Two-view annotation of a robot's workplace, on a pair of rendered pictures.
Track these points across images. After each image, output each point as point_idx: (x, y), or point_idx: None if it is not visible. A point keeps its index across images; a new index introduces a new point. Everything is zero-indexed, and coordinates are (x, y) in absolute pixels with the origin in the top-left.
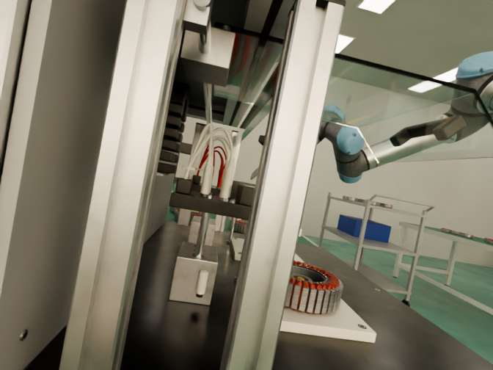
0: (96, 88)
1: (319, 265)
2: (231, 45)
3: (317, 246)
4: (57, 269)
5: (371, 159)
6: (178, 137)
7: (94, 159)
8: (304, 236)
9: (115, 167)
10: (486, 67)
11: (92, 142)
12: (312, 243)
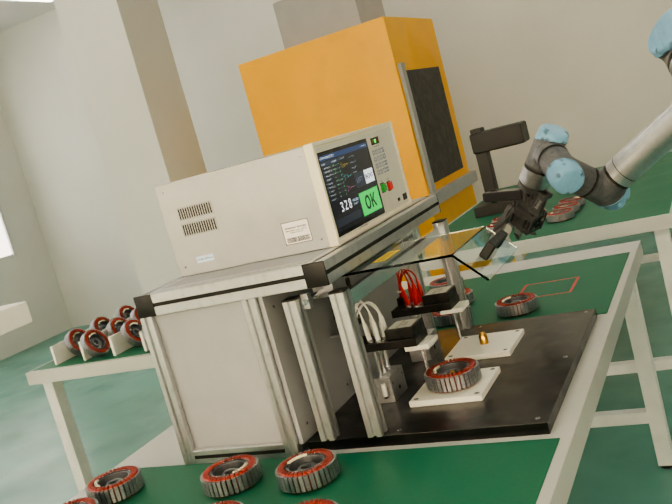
0: None
1: (539, 343)
2: (331, 285)
3: (614, 301)
4: (309, 400)
5: (617, 178)
6: None
7: None
8: (620, 285)
9: (305, 365)
10: (658, 48)
11: None
12: (612, 298)
